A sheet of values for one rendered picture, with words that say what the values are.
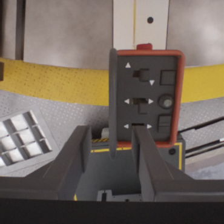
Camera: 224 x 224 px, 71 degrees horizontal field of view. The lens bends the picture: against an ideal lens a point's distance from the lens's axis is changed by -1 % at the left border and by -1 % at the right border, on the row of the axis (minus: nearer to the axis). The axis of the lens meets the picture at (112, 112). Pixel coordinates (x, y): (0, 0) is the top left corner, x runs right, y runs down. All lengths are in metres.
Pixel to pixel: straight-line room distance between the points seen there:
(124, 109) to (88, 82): 0.82
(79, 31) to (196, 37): 0.55
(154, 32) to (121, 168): 0.74
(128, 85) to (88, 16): 0.57
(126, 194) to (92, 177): 0.23
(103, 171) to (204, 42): 0.85
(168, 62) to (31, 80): 1.06
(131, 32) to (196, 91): 0.90
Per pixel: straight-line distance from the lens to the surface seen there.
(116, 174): 1.00
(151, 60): 0.33
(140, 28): 0.45
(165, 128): 0.36
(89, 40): 0.83
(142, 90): 0.33
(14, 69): 1.33
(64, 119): 1.24
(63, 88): 1.19
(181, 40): 0.88
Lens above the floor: 1.12
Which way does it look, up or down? 74 degrees down
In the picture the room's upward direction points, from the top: 175 degrees counter-clockwise
